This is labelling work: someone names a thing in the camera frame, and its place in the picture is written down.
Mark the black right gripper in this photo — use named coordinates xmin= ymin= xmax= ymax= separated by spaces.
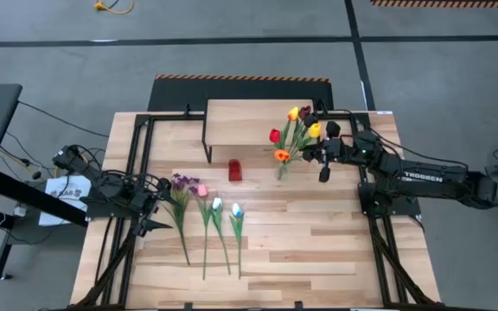
xmin=312 ymin=122 xmax=380 ymax=184

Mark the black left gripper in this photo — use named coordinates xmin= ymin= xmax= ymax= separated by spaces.
xmin=130 ymin=176 xmax=180 ymax=237

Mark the yellow artificial tulip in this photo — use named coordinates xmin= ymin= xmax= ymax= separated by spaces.
xmin=294 ymin=123 xmax=322 ymax=169

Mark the purple artificial flower bunch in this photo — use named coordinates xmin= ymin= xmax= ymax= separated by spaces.
xmin=162 ymin=172 xmax=201 ymax=267

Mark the orange artificial tulip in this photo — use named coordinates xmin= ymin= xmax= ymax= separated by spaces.
xmin=273 ymin=149 xmax=292 ymax=178

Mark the dark maroon artificial tulip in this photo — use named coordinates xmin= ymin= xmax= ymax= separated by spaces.
xmin=296 ymin=105 xmax=313 ymax=148

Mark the pink artificial tulip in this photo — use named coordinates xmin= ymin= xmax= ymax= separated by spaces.
xmin=195 ymin=183 xmax=212 ymax=281

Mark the yellow-orange artificial tulip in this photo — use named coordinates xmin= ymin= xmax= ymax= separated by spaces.
xmin=284 ymin=106 xmax=301 ymax=174

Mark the red artificial tulip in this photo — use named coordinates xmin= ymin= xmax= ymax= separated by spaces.
xmin=268 ymin=128 xmax=287 ymax=172

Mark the white artificial tulip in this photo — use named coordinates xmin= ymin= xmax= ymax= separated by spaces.
xmin=209 ymin=196 xmax=232 ymax=276

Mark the white and blue tulip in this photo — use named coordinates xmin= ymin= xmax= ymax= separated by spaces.
xmin=229 ymin=202 xmax=246 ymax=280

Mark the wooden shelf with black legs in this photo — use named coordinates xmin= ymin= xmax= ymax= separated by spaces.
xmin=201 ymin=98 xmax=322 ymax=164

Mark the red glass vase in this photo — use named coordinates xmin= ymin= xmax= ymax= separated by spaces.
xmin=227 ymin=158 xmax=244 ymax=182

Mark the white printed paper sheet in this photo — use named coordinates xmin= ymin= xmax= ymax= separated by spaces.
xmin=38 ymin=175 xmax=93 ymax=227

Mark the black floor mat striped edge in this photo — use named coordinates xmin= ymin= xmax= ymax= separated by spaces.
xmin=147 ymin=73 xmax=335 ymax=112

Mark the orange black striped floor strip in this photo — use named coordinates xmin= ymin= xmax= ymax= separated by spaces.
xmin=369 ymin=0 xmax=498 ymax=9

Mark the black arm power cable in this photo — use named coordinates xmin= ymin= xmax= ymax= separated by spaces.
xmin=332 ymin=102 xmax=469 ymax=168

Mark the black metal table frame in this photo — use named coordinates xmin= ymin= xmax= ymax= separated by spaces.
xmin=72 ymin=103 xmax=443 ymax=311

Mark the thin black floor cable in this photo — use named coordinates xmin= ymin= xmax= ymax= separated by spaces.
xmin=16 ymin=99 xmax=111 ymax=139

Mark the yellow extension cable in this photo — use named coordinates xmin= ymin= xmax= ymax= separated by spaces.
xmin=93 ymin=0 xmax=136 ymax=16

